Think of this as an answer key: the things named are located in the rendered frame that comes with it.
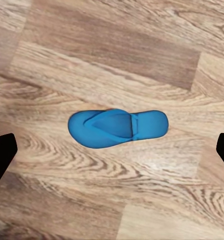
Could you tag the sandal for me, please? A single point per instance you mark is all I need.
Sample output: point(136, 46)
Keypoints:
point(102, 129)

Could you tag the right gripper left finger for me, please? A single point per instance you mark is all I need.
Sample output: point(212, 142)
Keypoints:
point(8, 150)

